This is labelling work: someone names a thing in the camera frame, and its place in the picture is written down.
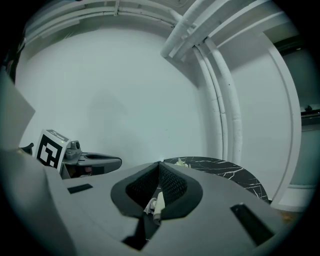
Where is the frosted glass window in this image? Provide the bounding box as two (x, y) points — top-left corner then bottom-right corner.
(273, 34), (317, 186)

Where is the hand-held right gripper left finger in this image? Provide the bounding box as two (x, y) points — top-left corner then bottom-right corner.
(61, 161), (161, 256)

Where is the thick white wall pipe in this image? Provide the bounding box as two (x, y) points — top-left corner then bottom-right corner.
(206, 37), (243, 164)

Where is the white insulated ceiling pipe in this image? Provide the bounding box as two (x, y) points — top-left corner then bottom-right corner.
(160, 0), (226, 61)

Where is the thin white wall pipe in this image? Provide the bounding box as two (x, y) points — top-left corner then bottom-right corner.
(198, 44), (230, 162)
(193, 47), (225, 161)

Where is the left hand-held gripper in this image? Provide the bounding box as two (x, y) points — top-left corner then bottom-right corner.
(34, 129), (123, 179)

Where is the pink artificial flower bouquet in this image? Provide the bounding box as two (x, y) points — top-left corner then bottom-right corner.
(174, 157), (193, 169)

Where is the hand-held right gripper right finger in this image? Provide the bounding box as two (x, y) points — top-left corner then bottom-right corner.
(147, 161), (286, 256)

